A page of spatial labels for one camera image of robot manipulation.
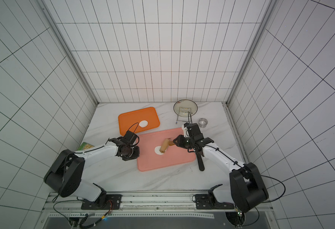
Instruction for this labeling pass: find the wooden rolling pin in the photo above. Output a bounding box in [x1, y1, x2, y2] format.
[159, 138, 175, 153]

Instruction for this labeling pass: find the pink plastic tray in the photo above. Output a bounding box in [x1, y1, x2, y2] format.
[137, 128, 196, 172]

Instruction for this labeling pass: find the white dough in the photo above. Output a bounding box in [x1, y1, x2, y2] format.
[154, 146, 165, 155]
[139, 120, 148, 128]

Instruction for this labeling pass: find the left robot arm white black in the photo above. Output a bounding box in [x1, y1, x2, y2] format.
[44, 131, 139, 203]

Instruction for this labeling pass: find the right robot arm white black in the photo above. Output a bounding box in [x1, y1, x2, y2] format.
[173, 123, 269, 213]

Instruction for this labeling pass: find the white dough on orange tray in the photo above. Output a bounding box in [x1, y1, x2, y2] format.
[139, 120, 148, 128]

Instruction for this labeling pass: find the orange plastic tray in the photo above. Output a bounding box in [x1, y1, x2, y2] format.
[118, 107, 160, 135]

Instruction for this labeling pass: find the green yellow packet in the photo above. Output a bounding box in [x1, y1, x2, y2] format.
[77, 142, 95, 151]

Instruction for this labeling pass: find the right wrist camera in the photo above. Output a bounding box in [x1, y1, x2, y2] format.
[181, 123, 190, 137]

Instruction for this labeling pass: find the metal spatula black handle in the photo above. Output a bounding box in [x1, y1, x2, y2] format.
[196, 152, 205, 171]

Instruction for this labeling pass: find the metal wire lid rack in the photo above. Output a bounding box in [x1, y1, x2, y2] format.
[176, 107, 192, 124]

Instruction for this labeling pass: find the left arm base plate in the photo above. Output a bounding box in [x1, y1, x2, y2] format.
[81, 194, 122, 210]

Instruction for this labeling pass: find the aluminium mounting rail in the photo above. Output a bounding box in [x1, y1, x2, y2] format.
[41, 191, 274, 219]

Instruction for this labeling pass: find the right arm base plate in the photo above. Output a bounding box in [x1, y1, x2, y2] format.
[192, 194, 235, 210]

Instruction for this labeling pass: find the left base black cable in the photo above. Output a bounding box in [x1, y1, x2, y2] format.
[52, 200, 83, 227]

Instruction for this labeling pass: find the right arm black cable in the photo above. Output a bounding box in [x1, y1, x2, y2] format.
[204, 144, 287, 204]

